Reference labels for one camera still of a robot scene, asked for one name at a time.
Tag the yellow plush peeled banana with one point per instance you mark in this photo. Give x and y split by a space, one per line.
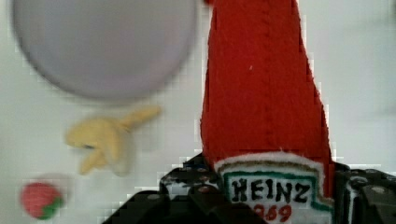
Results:
104 137

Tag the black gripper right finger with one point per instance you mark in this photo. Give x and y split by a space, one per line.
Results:
364 196

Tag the red plush ketchup bottle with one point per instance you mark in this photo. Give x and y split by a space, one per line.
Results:
263 126

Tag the lavender round plate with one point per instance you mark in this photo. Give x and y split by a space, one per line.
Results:
105 49

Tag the red plush strawberry near colander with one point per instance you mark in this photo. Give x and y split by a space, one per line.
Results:
41 200

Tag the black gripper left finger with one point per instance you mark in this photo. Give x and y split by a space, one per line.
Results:
194 194

